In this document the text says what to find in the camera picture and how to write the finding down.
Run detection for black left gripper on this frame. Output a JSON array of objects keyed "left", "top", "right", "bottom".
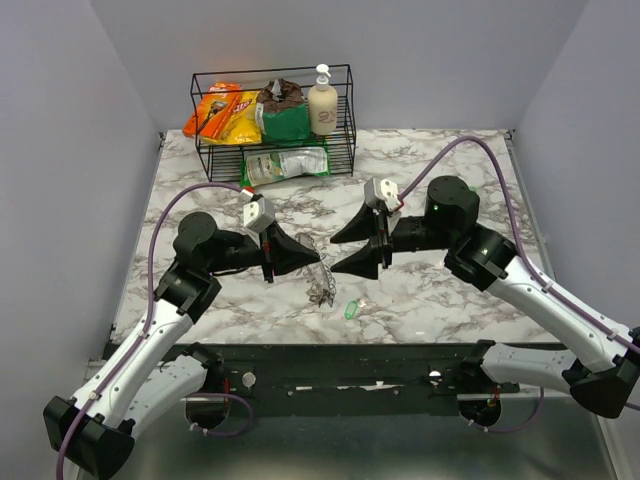
[{"left": 205, "top": 219, "right": 321, "bottom": 283}]

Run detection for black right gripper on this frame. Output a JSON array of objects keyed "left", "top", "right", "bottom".
[{"left": 330, "top": 198, "right": 455, "bottom": 281}]

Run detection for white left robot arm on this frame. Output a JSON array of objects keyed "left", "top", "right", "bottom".
[{"left": 43, "top": 212, "right": 320, "bottom": 479}]

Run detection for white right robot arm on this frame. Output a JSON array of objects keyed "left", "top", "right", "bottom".
[{"left": 330, "top": 176, "right": 639, "bottom": 418}]

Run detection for green tagged key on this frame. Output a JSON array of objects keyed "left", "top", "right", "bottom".
[{"left": 344, "top": 299, "right": 366, "bottom": 320}]

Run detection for green white snack bag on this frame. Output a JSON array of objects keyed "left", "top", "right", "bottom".
[{"left": 240, "top": 147, "right": 331, "bottom": 188}]

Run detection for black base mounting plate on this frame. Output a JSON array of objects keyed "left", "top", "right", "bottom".
[{"left": 163, "top": 343, "right": 519, "bottom": 418}]

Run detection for yellow snack bag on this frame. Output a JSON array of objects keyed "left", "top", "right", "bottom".
[{"left": 215, "top": 91, "right": 262, "bottom": 145}]

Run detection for green brown paper bag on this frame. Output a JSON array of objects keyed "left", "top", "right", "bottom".
[{"left": 255, "top": 78, "right": 311, "bottom": 146}]

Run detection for cream pump soap bottle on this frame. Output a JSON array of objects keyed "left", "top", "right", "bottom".
[{"left": 308, "top": 64, "right": 338, "bottom": 136}]

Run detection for orange razor package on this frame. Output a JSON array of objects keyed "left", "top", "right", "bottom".
[{"left": 182, "top": 82, "right": 242, "bottom": 142}]

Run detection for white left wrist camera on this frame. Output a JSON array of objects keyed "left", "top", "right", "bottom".
[{"left": 240, "top": 189, "right": 276, "bottom": 234}]

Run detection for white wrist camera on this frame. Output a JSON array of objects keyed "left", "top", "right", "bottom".
[
  {"left": 364, "top": 177, "right": 404, "bottom": 214},
  {"left": 240, "top": 189, "right": 276, "bottom": 234}
]

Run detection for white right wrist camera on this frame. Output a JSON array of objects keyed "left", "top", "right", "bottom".
[{"left": 364, "top": 177, "right": 404, "bottom": 214}]

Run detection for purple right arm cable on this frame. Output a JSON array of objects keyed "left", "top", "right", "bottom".
[{"left": 399, "top": 136, "right": 640, "bottom": 351}]

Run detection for black wire rack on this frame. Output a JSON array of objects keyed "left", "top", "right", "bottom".
[{"left": 190, "top": 64, "right": 357, "bottom": 183}]

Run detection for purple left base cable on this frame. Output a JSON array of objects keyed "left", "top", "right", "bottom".
[{"left": 185, "top": 391, "right": 255, "bottom": 437}]

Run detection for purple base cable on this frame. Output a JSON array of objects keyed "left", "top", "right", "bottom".
[
  {"left": 185, "top": 391, "right": 255, "bottom": 437},
  {"left": 467, "top": 388, "right": 545, "bottom": 434}
]

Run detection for aluminium frame rail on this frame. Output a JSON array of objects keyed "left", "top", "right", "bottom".
[{"left": 502, "top": 128, "right": 612, "bottom": 399}]

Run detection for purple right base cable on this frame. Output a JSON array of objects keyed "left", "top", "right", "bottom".
[{"left": 467, "top": 388, "right": 545, "bottom": 434}]

